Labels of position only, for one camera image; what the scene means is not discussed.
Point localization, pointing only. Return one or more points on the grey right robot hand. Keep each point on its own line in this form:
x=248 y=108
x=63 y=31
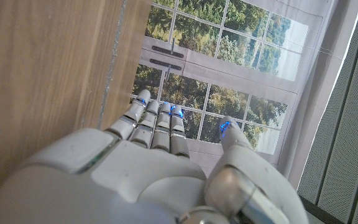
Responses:
x=120 y=174

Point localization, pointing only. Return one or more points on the printed window forest backdrop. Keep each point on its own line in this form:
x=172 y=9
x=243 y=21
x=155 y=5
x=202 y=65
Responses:
x=228 y=31

